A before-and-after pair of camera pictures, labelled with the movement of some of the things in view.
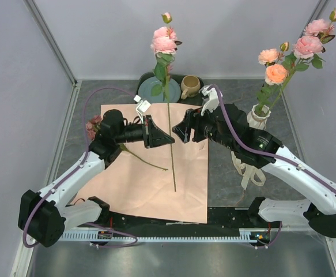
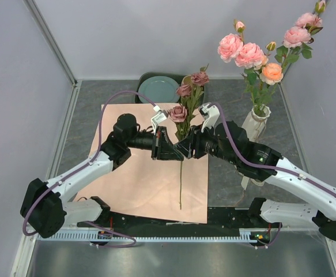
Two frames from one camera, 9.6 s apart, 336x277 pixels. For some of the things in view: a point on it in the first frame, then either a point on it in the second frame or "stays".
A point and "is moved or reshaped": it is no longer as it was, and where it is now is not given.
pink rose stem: (164, 43) -> (231, 48)
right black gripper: (192, 119) -> (192, 141)
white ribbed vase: (257, 117) stays
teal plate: (145, 90) stays
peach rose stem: (275, 74) is moved or reshaped
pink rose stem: (308, 48) -> (297, 41)
